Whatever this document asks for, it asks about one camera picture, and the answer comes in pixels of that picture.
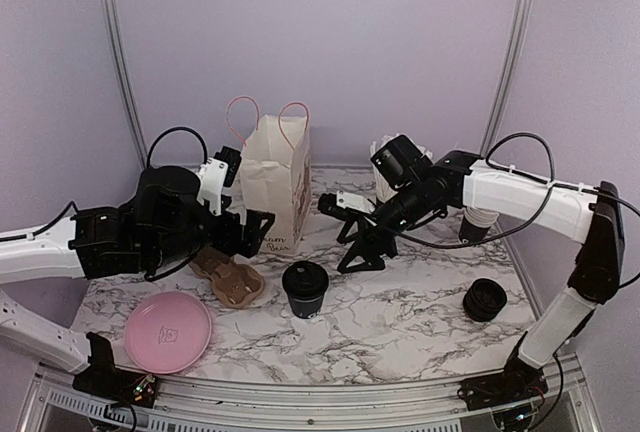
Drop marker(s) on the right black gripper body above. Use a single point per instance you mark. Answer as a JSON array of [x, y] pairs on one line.
[[368, 235]]

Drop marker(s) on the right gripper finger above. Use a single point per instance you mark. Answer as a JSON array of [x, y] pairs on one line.
[[351, 231], [361, 257]]

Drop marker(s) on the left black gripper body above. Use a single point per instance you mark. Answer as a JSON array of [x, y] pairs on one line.
[[228, 242]]

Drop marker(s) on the black plastic cup lid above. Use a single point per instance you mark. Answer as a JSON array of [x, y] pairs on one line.
[[305, 280]]

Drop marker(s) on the stack of paper coffee cups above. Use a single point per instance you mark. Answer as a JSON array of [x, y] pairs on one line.
[[476, 223]]

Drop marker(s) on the stack of black cup lids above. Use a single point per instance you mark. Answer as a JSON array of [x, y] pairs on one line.
[[484, 300]]

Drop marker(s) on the single black paper coffee cup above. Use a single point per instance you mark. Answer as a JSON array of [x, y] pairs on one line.
[[306, 307]]

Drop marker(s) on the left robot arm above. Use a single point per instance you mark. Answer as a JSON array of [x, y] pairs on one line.
[[174, 214]]

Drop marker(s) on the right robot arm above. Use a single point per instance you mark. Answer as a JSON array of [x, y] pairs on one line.
[[484, 190]]

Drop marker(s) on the white paper takeout bag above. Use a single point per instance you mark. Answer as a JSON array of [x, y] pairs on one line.
[[275, 173]]

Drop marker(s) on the bundle of white paper straws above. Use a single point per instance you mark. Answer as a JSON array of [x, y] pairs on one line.
[[383, 190]]

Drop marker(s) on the brown cardboard cup carrier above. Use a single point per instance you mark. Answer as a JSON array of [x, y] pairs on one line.
[[235, 285]]

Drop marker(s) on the pink round plate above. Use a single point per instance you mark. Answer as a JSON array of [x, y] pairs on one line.
[[167, 332]]

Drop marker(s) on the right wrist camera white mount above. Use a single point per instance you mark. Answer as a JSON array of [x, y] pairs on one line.
[[344, 205]]

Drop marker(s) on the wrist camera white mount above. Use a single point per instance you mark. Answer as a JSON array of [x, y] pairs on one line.
[[217, 173], [344, 205]]

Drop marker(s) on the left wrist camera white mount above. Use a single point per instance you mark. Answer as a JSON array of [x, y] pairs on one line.
[[217, 173]]

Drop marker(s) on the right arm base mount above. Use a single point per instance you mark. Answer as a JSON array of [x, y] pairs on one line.
[[517, 381]]

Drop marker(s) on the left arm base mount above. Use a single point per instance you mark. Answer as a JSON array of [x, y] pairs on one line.
[[102, 378]]

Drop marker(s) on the front aluminium frame rail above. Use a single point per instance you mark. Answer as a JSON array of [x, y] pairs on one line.
[[190, 404]]

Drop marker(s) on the left aluminium frame post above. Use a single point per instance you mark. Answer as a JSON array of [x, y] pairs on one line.
[[118, 55]]

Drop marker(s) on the aluminium frame post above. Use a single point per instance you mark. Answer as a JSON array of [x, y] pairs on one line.
[[513, 52], [118, 55]]

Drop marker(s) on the right aluminium frame post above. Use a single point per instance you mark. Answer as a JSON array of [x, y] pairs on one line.
[[513, 52]]

